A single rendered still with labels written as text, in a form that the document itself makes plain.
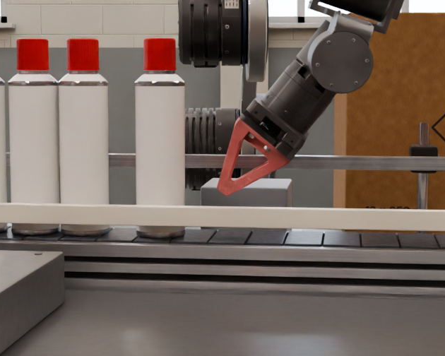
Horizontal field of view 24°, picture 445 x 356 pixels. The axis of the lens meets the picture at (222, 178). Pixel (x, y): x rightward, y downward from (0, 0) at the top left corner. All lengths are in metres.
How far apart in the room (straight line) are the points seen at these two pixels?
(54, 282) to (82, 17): 5.72
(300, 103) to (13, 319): 0.36
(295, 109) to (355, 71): 0.10
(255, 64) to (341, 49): 0.78
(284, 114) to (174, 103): 0.11
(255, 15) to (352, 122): 0.51
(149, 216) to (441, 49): 0.42
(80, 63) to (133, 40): 5.54
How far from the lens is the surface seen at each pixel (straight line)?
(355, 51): 0.96
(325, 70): 0.96
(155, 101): 1.05
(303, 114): 1.03
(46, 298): 0.95
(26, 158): 1.08
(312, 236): 1.08
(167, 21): 6.61
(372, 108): 1.24
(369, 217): 1.02
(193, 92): 6.59
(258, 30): 1.70
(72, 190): 1.08
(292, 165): 1.09
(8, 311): 0.84
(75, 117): 1.07
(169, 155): 1.05
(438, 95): 1.24
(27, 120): 1.08
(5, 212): 1.08
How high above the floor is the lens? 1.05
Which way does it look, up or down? 6 degrees down
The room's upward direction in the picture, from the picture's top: straight up
